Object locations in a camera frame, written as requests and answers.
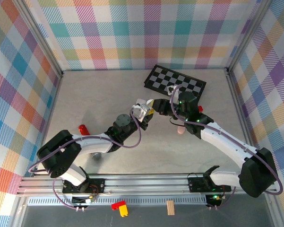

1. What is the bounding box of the black white checkerboard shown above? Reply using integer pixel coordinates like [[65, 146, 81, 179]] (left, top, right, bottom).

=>
[[143, 64, 207, 105]]

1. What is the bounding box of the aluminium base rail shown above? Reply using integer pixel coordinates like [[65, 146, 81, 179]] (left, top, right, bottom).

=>
[[15, 173, 277, 196]]

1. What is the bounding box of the yellow toy brick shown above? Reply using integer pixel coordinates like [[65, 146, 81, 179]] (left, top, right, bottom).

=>
[[119, 204, 129, 218]]

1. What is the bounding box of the aluminium frame side rail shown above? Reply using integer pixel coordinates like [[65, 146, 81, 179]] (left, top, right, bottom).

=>
[[224, 67, 284, 227], [10, 70, 64, 227]]

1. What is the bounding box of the long red toy brick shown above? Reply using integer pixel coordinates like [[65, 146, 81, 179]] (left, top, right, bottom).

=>
[[111, 200, 128, 210]]

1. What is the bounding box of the small circuit board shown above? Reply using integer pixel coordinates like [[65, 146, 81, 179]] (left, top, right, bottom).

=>
[[206, 194, 224, 206], [72, 195, 97, 205]]

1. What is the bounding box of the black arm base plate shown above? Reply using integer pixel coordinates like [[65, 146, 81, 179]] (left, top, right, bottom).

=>
[[62, 178, 106, 195], [187, 172, 232, 192]]

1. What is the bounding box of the red glitter tube silver cap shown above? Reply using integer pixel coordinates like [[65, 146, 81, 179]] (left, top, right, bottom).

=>
[[78, 124, 103, 160]]

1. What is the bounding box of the aluminium frame post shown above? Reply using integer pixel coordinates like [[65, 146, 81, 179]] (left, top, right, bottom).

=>
[[13, 0, 64, 79], [225, 0, 274, 73]]

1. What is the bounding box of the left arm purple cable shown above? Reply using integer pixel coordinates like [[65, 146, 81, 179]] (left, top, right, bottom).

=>
[[28, 111, 143, 210]]

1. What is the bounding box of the slotted grey cable duct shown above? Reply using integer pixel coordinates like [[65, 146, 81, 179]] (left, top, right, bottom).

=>
[[27, 198, 210, 206]]

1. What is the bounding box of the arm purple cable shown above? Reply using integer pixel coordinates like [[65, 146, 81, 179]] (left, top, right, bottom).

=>
[[170, 84, 284, 210], [28, 111, 143, 210]]

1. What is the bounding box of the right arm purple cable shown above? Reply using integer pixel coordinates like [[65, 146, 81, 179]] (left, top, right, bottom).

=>
[[170, 84, 284, 210]]

